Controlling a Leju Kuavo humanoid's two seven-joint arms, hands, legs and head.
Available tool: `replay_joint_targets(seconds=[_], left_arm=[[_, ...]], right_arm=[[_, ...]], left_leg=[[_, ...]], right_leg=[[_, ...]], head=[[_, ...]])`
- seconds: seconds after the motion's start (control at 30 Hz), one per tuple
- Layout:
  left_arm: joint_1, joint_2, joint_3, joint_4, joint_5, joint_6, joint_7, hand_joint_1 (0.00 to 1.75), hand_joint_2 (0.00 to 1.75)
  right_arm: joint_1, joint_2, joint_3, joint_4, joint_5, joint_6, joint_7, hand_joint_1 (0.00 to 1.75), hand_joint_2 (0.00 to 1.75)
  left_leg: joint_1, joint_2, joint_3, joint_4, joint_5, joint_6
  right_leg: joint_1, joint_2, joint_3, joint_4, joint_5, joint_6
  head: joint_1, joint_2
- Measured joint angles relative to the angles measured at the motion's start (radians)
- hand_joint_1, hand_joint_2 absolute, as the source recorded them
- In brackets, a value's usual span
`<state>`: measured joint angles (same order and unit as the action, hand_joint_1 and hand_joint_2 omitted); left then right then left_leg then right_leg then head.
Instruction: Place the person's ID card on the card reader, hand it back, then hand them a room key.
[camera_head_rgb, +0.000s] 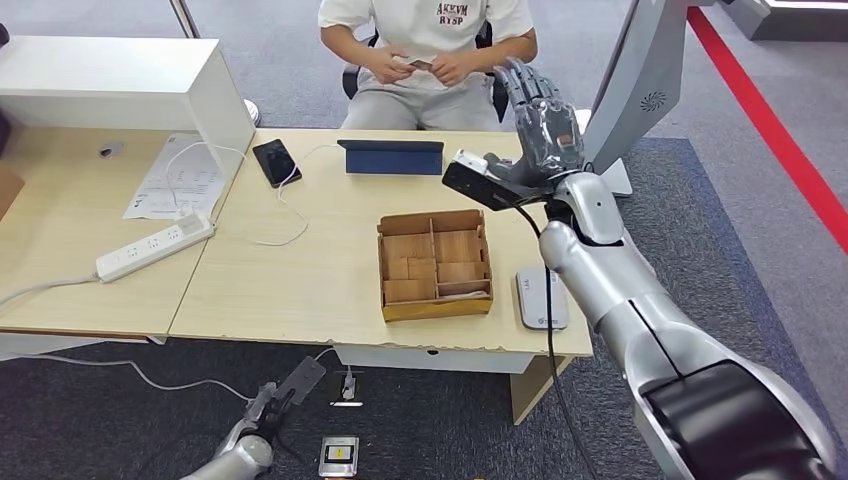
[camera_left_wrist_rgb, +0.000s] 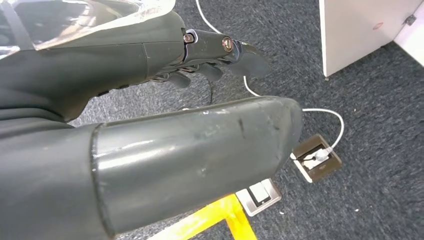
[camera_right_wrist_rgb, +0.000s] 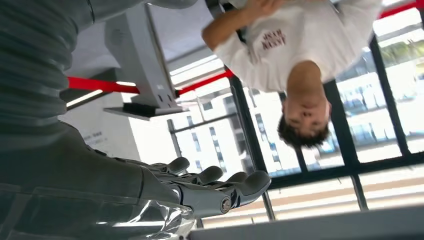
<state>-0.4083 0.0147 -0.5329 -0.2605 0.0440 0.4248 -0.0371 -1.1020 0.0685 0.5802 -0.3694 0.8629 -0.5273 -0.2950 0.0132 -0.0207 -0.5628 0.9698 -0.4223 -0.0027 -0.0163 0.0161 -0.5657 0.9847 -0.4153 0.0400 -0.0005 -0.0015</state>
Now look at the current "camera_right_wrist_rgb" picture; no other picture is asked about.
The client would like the person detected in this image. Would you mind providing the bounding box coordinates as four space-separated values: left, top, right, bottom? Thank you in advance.
202 0 383 150

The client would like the black window frame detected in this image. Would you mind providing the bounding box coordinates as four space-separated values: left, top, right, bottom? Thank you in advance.
228 33 424 221

